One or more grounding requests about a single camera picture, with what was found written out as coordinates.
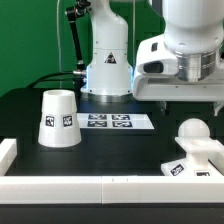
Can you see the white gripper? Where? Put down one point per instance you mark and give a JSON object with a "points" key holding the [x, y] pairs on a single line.
{"points": [[157, 87]]}

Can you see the white lamp bulb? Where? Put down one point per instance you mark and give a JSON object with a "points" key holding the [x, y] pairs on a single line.
{"points": [[193, 128]]}

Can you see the white lamp base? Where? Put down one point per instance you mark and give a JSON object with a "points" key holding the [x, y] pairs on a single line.
{"points": [[196, 162]]}

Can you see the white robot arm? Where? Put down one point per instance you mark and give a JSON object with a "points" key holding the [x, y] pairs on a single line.
{"points": [[183, 63]]}

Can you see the white lamp shade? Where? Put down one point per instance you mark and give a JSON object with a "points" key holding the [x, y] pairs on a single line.
{"points": [[59, 125]]}

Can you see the white marker sheet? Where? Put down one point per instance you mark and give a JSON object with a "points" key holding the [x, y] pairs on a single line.
{"points": [[114, 121]]}

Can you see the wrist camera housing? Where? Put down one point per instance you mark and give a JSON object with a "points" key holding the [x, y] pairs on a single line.
{"points": [[153, 57]]}

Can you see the white front wall bar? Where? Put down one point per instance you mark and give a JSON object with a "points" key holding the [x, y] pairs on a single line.
{"points": [[110, 190]]}

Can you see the white left wall block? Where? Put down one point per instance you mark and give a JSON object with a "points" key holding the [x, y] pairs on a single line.
{"points": [[8, 152]]}

